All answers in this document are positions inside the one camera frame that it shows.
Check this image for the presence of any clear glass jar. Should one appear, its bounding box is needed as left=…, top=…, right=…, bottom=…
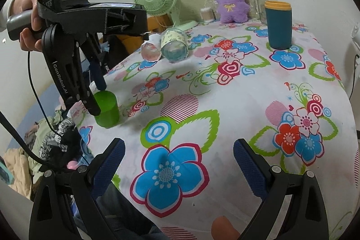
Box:
left=254, top=0, right=276, bottom=24

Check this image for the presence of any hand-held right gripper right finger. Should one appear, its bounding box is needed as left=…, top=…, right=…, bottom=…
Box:
left=233, top=139, right=329, bottom=240

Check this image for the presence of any black cable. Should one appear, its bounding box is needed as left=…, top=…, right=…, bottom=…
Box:
left=0, top=111, right=58, bottom=173
left=27, top=50, right=63, bottom=140

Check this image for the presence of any purple plush toy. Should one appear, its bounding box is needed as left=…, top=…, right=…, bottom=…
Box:
left=214, top=0, right=250, bottom=24

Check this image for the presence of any cotton swab container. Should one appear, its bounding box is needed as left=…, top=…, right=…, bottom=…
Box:
left=200, top=7, right=216, bottom=23

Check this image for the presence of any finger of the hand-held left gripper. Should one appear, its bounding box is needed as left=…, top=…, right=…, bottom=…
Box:
left=42, top=25, right=102, bottom=117
left=81, top=33, right=107, bottom=90

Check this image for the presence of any floral printed sheet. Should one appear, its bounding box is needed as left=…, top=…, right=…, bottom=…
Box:
left=69, top=19, right=358, bottom=240

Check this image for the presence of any person's left forearm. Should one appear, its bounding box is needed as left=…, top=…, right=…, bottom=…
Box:
left=0, top=0, right=26, bottom=32

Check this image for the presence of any teal tumbler with yellow rim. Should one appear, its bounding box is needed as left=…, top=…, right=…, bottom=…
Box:
left=264, top=1, right=293, bottom=50

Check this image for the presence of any clear cup with pink print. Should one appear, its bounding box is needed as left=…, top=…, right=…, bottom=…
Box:
left=141, top=33, right=163, bottom=62

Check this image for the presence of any black bag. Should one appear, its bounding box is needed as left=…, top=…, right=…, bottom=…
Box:
left=103, top=34, right=133, bottom=74

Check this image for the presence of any clear cup with green label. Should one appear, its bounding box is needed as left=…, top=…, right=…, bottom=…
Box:
left=160, top=27, right=189, bottom=63

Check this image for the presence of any pile of clothes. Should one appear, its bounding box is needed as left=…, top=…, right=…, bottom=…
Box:
left=4, top=108, right=94, bottom=198

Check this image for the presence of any green plastic cup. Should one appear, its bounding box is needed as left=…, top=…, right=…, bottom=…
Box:
left=93, top=90, right=120, bottom=128

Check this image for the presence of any orange cloth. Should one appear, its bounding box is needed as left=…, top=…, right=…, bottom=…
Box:
left=117, top=33, right=149, bottom=57

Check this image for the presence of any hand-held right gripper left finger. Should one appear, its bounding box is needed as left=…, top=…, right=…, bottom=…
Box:
left=29, top=138, right=126, bottom=240

